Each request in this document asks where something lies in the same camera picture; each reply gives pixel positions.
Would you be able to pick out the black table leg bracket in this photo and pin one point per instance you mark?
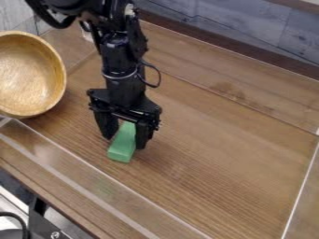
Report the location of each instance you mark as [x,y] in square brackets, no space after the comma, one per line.
[42,228]

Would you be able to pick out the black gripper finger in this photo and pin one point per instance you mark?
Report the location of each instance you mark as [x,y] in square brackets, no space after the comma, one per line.
[145,133]
[107,122]

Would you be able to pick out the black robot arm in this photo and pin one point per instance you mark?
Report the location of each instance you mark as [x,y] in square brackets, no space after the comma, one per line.
[113,22]

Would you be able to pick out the clear acrylic wall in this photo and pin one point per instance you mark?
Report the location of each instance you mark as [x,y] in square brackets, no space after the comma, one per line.
[90,197]
[217,94]

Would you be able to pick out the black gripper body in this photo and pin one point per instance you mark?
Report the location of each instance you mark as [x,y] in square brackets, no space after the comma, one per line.
[123,95]

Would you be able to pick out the wooden bowl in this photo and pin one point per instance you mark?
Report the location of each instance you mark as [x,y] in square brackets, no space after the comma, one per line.
[33,75]

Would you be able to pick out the clear acrylic back wall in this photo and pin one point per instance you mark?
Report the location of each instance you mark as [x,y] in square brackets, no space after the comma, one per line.
[217,94]

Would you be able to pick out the clear acrylic front wall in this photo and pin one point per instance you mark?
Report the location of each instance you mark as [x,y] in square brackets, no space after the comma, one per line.
[90,197]

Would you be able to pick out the green rectangular stick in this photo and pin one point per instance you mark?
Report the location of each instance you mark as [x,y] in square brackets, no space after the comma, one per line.
[123,145]

